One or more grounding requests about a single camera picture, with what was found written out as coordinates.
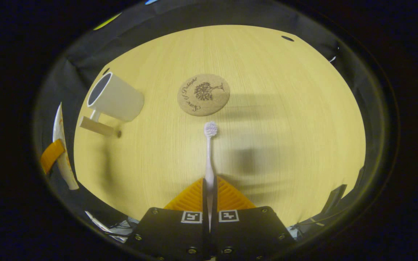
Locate round cork coaster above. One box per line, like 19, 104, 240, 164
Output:
177, 74, 230, 117

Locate white toothpaste tube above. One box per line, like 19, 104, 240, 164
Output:
52, 102, 79, 190

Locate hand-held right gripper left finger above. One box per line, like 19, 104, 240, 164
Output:
126, 178, 209, 261

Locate white toothbrush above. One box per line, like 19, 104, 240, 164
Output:
204, 121, 218, 232

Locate black backdrop cloth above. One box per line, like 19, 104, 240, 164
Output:
33, 0, 380, 218

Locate light wooden desktop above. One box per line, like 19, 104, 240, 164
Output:
73, 25, 366, 227

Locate white cup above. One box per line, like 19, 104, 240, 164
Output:
78, 72, 145, 137

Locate dark grey object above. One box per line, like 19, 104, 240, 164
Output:
320, 184, 348, 214

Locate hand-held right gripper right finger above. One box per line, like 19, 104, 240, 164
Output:
211, 177, 296, 261

